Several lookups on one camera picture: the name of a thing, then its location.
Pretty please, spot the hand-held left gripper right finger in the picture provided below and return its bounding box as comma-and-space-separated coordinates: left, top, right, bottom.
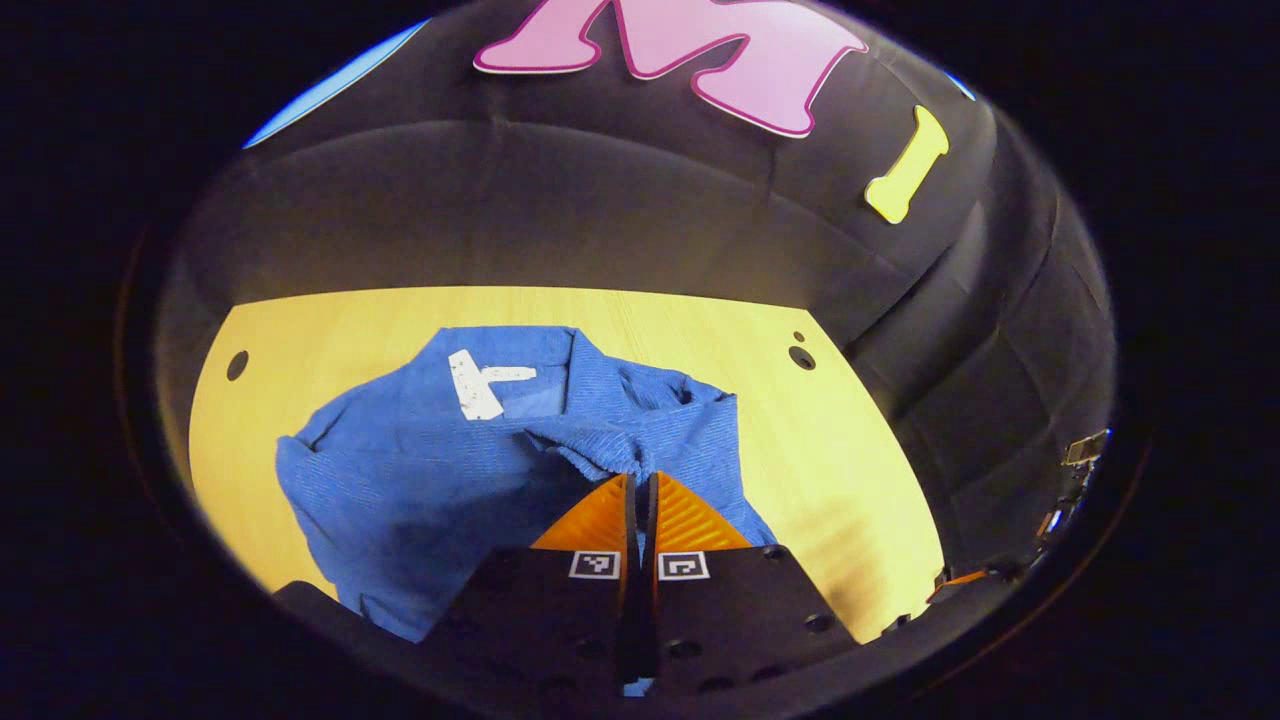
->
640, 470, 861, 698

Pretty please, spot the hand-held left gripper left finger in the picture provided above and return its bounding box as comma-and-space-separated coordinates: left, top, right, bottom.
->
420, 473, 641, 701

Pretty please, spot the blue corduroy shirt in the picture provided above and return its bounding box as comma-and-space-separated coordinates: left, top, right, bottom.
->
275, 325, 781, 698

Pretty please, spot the black backdrop cloth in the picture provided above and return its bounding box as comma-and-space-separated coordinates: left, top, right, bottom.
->
150, 0, 1119, 601

